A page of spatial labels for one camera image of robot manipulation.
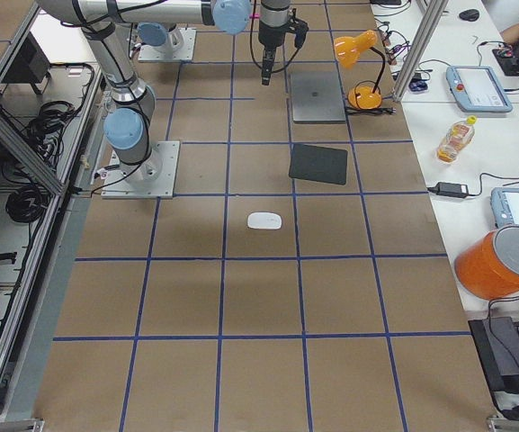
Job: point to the black power adapter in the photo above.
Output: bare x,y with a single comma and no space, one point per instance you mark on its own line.
451,190

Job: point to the blue teach pendant upper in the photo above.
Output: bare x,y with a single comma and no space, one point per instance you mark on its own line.
477,90

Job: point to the black box device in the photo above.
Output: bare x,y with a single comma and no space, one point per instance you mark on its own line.
497,344

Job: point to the orange juice bottle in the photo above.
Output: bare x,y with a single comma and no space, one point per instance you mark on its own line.
456,139

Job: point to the orange cylinder grey lid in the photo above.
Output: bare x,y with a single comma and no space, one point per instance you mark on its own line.
489,269

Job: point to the black computer mouse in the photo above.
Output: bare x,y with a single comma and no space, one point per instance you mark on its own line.
469,15

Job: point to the white computer mouse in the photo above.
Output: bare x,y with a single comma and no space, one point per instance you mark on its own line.
264,220

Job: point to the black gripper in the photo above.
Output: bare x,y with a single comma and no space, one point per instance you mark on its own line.
269,36

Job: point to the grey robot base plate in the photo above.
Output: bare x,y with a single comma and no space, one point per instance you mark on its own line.
154,178

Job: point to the black mousepad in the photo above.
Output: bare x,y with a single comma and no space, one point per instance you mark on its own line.
318,164

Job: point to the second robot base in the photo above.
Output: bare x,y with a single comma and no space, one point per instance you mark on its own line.
160,44

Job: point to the grey closed laptop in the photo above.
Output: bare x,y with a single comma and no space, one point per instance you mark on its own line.
316,97

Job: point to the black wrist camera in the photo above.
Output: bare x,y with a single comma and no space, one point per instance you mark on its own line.
300,29

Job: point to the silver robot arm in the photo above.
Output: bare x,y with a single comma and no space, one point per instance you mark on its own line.
127,128

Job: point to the aluminium frame post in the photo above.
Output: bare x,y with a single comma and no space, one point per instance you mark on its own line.
423,35

